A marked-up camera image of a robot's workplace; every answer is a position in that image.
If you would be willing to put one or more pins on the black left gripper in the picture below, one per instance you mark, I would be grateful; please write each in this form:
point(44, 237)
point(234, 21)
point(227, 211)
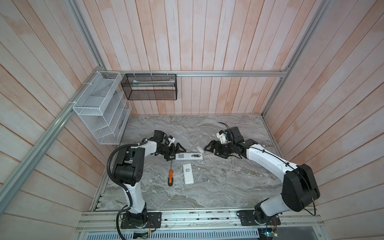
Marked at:
point(172, 151)

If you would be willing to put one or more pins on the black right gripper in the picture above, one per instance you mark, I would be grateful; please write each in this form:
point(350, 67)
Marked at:
point(217, 148)

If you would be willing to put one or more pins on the long white remote control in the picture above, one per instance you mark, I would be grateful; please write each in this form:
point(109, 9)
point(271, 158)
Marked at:
point(189, 156)

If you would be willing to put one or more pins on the white battery compartment cover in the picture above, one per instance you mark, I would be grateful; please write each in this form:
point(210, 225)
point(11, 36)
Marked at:
point(200, 149)

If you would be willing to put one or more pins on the orange handled screwdriver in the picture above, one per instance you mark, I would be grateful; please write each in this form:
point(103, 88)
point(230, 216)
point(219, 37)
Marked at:
point(171, 177)

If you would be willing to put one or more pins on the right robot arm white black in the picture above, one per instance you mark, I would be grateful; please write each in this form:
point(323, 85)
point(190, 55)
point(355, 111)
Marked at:
point(299, 189)

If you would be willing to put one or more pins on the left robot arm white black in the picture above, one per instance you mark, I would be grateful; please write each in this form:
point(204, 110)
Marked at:
point(128, 170)

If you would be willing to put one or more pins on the short white remote control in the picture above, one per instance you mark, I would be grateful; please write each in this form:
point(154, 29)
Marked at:
point(188, 174)

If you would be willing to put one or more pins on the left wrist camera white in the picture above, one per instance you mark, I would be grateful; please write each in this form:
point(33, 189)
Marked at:
point(169, 140)

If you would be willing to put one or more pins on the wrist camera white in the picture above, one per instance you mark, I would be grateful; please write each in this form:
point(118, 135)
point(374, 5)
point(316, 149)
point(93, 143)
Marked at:
point(222, 136)
point(169, 140)

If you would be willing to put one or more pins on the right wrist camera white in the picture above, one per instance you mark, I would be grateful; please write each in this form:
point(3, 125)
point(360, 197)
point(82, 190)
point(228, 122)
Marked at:
point(222, 136)

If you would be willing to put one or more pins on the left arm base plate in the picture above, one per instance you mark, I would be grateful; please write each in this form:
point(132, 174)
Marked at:
point(151, 220)

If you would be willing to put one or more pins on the black wire mesh basket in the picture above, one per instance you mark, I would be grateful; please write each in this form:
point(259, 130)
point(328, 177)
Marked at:
point(150, 87)

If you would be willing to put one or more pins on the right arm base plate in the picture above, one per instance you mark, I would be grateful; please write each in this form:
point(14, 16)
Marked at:
point(257, 218)

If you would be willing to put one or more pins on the white wire mesh shelf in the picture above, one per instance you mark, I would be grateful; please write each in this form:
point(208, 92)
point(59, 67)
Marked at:
point(103, 108)

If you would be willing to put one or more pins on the horizontal aluminium wall rail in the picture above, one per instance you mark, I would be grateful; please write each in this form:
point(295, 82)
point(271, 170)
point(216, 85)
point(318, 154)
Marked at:
point(230, 73)

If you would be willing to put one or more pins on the aluminium rail base frame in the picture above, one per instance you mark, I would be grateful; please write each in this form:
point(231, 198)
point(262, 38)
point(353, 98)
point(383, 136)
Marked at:
point(204, 224)

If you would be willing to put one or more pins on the left aluminium wall rail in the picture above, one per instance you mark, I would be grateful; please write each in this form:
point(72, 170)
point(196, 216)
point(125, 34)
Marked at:
point(22, 172)

